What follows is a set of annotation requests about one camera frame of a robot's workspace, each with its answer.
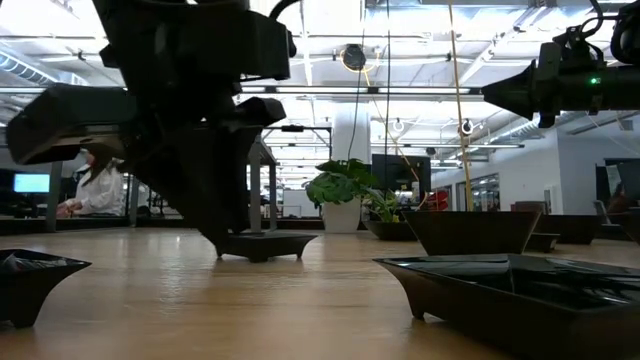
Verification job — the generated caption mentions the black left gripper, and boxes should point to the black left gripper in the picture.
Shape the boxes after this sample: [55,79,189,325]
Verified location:
[4,0,297,257]

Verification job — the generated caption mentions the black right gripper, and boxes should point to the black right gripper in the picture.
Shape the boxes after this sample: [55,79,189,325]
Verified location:
[482,42,640,129]

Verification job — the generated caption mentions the black wavy square mini plate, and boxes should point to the black wavy square mini plate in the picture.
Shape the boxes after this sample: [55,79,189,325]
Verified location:
[401,209,545,257]
[363,218,419,243]
[537,213,618,246]

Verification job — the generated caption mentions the person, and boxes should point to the person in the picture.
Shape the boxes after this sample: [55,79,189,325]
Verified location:
[55,148,126,220]

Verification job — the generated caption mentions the dark brown box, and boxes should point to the dark brown box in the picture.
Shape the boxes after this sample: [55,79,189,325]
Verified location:
[509,199,551,215]

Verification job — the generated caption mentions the lit blue computer monitor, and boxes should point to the lit blue computer monitor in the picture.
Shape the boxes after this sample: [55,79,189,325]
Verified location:
[13,172,52,195]

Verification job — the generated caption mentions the red storage bins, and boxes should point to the red storage bins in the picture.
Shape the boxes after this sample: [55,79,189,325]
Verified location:
[427,189,451,212]

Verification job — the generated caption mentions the black monitor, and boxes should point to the black monitor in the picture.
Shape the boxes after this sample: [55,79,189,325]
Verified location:
[370,153,433,194]

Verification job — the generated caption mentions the green potted plant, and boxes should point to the green potted plant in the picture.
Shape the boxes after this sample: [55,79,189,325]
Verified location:
[304,158,404,235]

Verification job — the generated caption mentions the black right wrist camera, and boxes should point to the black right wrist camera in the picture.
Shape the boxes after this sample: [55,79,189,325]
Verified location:
[552,25,604,67]

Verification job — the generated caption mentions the yellow hanging cable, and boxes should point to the yellow hanging cable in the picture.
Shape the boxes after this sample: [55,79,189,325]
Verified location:
[446,0,475,214]

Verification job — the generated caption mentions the black hanging cable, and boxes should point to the black hanging cable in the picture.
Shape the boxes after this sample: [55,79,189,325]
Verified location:
[383,0,393,157]

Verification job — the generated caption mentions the black aluminium table frame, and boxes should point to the black aluminium table frame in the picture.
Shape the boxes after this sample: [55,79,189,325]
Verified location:
[0,213,371,237]

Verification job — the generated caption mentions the black ceiling cable reel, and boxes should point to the black ceiling cable reel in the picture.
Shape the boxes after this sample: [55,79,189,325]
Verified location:
[341,43,368,72]

